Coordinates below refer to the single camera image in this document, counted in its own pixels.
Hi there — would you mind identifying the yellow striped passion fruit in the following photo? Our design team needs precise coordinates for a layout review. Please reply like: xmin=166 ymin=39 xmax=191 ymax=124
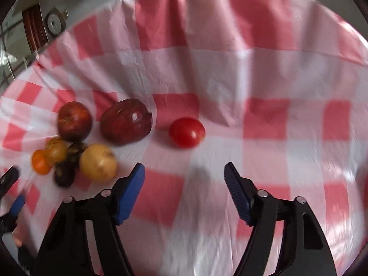
xmin=46 ymin=136 xmax=68 ymax=165

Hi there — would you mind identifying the dark wrinkled passion fruit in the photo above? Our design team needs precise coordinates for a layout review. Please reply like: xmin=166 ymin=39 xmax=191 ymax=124
xmin=54 ymin=141 xmax=87 ymax=188

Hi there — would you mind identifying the red apple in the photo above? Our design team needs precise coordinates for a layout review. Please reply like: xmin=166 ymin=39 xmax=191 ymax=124
xmin=57 ymin=102 xmax=92 ymax=142

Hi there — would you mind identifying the yellow onion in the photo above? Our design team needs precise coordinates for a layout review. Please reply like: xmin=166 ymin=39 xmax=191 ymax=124
xmin=79 ymin=143 xmax=118 ymax=182

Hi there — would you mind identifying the dark red onion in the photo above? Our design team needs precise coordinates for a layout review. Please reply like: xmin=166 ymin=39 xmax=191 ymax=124
xmin=100 ymin=98 xmax=153 ymax=145

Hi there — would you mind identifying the red tomato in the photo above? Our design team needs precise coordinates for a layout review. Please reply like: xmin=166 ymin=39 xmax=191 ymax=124
xmin=168 ymin=117 xmax=206 ymax=148

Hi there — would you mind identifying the red white checkered tablecloth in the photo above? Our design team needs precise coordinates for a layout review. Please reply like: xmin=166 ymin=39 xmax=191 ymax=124
xmin=1 ymin=0 xmax=367 ymax=275

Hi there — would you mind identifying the wooden door frame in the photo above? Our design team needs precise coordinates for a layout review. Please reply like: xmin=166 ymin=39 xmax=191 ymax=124
xmin=22 ymin=4 xmax=49 ymax=52

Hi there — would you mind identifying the round wall fan vent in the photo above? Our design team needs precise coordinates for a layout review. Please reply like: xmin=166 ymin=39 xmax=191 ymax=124
xmin=44 ymin=8 xmax=67 ymax=37

